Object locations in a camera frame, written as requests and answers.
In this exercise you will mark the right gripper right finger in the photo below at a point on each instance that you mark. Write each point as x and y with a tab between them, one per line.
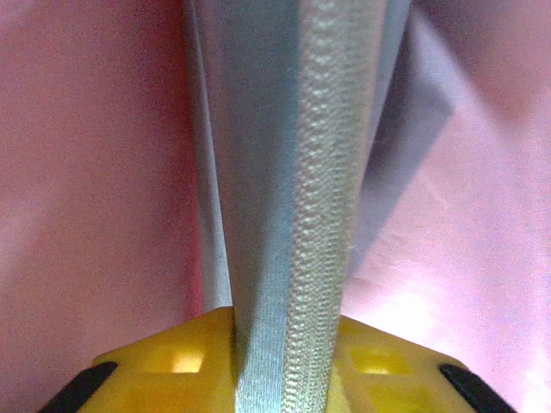
387	374

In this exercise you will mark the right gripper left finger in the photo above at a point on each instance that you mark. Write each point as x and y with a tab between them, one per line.
172	370

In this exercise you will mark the pink school backpack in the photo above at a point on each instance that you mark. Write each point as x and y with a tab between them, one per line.
86	172

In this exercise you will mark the grey-blue zip pencil case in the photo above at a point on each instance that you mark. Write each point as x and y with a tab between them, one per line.
280	172

